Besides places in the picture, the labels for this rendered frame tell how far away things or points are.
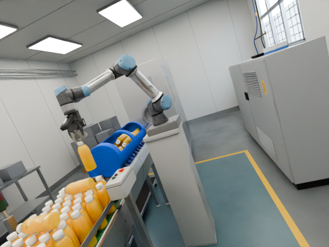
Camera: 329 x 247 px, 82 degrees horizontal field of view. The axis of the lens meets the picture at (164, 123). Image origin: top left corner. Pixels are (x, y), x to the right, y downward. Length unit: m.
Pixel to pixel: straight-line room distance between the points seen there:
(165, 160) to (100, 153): 0.54
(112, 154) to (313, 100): 1.90
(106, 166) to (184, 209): 0.80
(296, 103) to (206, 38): 4.64
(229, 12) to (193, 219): 5.82
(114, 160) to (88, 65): 6.06
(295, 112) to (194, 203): 1.29
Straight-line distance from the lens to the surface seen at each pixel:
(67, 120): 1.22
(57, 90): 1.28
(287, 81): 2.15
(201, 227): 2.00
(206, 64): 6.38
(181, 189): 1.77
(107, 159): 1.63
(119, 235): 1.25
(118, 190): 1.13
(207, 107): 6.46
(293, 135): 2.28
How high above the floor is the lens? 1.49
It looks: 10 degrees down
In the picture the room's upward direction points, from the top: 20 degrees counter-clockwise
